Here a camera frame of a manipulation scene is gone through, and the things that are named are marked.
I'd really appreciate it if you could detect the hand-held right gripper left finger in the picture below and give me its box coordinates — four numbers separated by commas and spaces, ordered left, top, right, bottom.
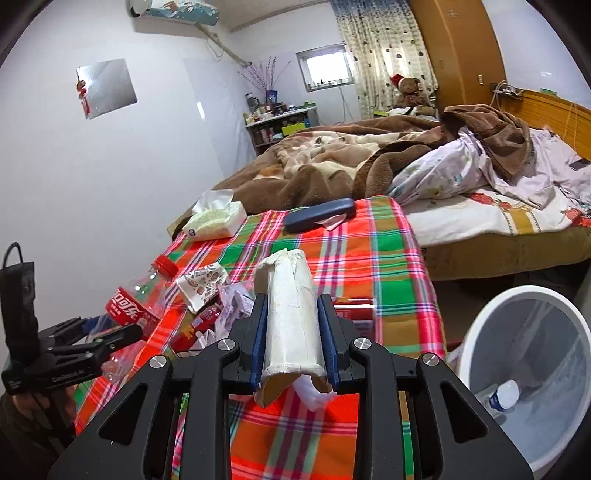
48, 292, 269, 480

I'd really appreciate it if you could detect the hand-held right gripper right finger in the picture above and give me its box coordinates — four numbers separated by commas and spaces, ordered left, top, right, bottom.
318, 293, 534, 480

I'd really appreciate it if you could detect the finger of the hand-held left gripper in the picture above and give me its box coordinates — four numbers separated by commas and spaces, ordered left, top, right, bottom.
88, 324, 144, 360
39, 316, 101, 348

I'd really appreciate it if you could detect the clear cola bottle red label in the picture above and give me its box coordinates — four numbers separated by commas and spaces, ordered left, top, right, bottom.
99, 255, 181, 384

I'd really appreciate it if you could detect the red and white box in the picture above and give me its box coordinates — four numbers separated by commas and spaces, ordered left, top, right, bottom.
332, 298, 376, 343

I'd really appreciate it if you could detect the white toilet paper roll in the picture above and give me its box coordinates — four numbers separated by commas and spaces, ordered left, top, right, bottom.
253, 249, 335, 409

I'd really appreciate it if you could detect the purple patterned packet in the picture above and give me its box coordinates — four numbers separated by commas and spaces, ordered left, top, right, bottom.
217, 284, 256, 334

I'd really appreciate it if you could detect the red snack wrapper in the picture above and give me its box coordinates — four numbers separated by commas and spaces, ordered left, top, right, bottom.
171, 305, 223, 357

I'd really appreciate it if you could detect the printed paper cup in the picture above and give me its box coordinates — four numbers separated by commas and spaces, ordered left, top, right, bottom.
174, 263, 230, 312

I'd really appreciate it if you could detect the white round trash bin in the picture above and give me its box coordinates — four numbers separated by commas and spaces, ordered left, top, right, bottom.
455, 285, 591, 474

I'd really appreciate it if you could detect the red green plaid tablecloth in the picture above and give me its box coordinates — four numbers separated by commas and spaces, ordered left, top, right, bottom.
74, 196, 446, 480

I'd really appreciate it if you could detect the soft tissue pack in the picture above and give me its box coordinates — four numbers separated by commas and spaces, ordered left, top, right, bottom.
183, 189, 247, 241

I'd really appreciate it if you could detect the dark blue glasses case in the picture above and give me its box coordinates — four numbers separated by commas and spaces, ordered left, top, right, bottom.
283, 198, 356, 234

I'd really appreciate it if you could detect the brown fleece blanket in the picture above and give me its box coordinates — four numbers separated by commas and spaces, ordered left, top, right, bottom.
168, 105, 534, 232

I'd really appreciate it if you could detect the small plastic bottle blue label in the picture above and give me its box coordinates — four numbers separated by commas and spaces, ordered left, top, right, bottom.
480, 379, 522, 416

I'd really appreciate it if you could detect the olive bed skirt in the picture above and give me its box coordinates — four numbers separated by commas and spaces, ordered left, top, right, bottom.
416, 226, 591, 281

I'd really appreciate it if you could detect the rose print bed sheet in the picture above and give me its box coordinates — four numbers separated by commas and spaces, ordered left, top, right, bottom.
406, 189, 591, 237

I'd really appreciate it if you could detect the white floral quilt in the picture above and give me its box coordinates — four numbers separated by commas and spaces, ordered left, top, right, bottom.
388, 127, 490, 206

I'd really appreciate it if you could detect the cluttered storage shelf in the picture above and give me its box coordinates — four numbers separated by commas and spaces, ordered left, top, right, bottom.
245, 108, 319, 155

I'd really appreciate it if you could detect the red hanging ornament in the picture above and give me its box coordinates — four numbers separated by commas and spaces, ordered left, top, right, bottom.
76, 79, 92, 116

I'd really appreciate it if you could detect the teddy bear with red hat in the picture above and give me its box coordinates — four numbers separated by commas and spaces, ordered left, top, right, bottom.
390, 74, 428, 110

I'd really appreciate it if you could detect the vase of dry branches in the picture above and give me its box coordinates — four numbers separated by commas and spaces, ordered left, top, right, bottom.
238, 56, 291, 106

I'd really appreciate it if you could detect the small window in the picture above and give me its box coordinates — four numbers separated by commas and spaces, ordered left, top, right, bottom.
295, 46, 355, 92

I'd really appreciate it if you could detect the pale pink sheet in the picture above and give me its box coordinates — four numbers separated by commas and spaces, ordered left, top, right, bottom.
494, 127, 591, 210

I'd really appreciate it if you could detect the air conditioner pipe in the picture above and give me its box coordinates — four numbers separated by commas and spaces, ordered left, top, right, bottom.
194, 23, 253, 66

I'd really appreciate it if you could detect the patterned window curtain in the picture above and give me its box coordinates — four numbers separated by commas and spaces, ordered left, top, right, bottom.
331, 0, 439, 118

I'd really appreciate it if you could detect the power strip with plugs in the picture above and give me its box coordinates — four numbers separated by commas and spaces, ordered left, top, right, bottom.
489, 82, 525, 99

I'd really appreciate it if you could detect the wooden wardrobe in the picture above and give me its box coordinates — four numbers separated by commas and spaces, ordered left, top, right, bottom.
409, 0, 506, 114

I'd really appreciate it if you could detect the wooden bed headboard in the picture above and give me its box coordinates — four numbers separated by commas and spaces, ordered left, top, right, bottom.
496, 88, 591, 162

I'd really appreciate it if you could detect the silver reflective wall sheet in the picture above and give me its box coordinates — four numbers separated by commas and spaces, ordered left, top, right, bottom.
76, 58, 138, 120

